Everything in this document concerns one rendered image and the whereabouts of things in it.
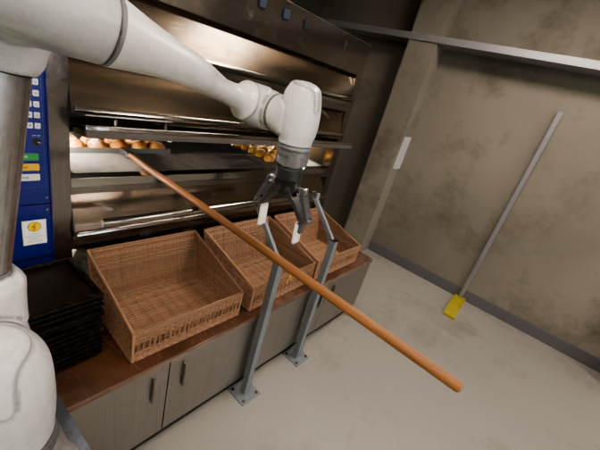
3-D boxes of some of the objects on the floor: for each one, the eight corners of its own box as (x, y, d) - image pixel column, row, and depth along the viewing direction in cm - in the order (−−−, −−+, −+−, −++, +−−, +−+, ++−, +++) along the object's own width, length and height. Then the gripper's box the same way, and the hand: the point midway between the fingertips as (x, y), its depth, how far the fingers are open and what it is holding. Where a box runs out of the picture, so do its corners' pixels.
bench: (-35, 435, 145) (-58, 335, 123) (306, 280, 328) (322, 229, 306) (-4, 559, 116) (-26, 457, 93) (353, 313, 299) (374, 259, 276)
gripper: (248, 152, 94) (239, 219, 103) (320, 181, 82) (302, 254, 91) (266, 150, 99) (256, 214, 108) (335, 178, 88) (317, 247, 97)
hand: (278, 229), depth 99 cm, fingers open, 13 cm apart
